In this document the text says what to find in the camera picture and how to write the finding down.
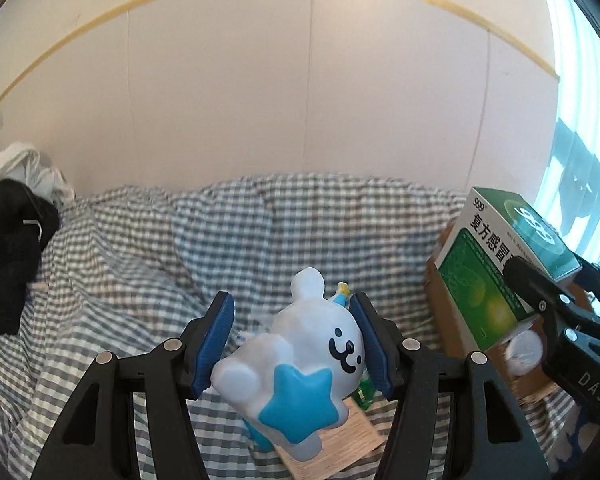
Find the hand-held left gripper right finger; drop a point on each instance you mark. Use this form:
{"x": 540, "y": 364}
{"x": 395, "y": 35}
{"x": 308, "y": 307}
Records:
{"x": 375, "y": 345}

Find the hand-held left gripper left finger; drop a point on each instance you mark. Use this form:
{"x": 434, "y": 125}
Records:
{"x": 215, "y": 340}

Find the green white medicine box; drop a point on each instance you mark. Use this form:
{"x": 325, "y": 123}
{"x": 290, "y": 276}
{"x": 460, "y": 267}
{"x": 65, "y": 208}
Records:
{"x": 475, "y": 270}

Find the white toy figure blue star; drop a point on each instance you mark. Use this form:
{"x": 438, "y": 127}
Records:
{"x": 300, "y": 340}

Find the brown cardboard box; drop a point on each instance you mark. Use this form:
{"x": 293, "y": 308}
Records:
{"x": 450, "y": 310}

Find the small green bottle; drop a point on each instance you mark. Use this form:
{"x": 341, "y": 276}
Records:
{"x": 364, "y": 392}

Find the blue white patterned clothing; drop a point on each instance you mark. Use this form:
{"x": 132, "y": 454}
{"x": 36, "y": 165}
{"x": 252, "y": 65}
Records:
{"x": 580, "y": 440}

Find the small wooden board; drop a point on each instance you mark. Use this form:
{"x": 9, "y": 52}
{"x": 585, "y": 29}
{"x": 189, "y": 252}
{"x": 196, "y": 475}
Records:
{"x": 350, "y": 435}

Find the grey white checkered blanket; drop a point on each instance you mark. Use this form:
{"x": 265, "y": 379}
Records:
{"x": 180, "y": 240}

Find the light blue curtain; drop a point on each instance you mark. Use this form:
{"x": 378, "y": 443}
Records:
{"x": 590, "y": 110}

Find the black cloth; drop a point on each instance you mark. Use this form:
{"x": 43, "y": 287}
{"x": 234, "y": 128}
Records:
{"x": 5, "y": 260}

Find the white crumpled cloth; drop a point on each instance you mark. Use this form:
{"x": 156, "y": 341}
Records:
{"x": 15, "y": 160}

